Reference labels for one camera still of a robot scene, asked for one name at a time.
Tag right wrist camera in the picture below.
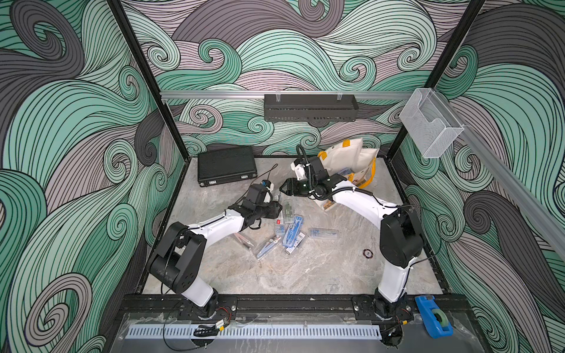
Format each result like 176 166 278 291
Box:
291 144 313 182

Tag clear case red label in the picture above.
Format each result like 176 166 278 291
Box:
275 211 285 237

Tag black wall shelf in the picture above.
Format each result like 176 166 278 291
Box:
263 94 359 126

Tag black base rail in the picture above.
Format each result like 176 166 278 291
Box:
118 293 469 319

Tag white canvas bag yellow handles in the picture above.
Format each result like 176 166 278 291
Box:
317 138 380 188

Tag wooden ruler set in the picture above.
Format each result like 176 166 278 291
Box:
321 200 335 211

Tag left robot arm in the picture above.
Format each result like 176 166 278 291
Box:
147 180 282 313

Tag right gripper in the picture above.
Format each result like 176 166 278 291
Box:
278 179 317 197

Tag blue tape dispenser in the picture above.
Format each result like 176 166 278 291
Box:
415 295 453 339

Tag clear case green label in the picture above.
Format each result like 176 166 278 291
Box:
282 201 295 224

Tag black briefcase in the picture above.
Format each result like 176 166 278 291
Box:
197 146 257 188

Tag white slotted cable duct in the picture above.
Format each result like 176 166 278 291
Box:
125 324 382 341

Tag blue compass set package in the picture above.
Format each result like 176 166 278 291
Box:
282 216 304 248

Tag clear wall bin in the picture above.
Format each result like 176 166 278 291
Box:
400 88 464 159

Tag clear case pink compass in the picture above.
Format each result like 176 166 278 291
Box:
232 232 255 250

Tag clear flat compass case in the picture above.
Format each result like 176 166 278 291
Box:
309 228 339 240

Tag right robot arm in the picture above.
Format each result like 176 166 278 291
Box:
280 157 424 319

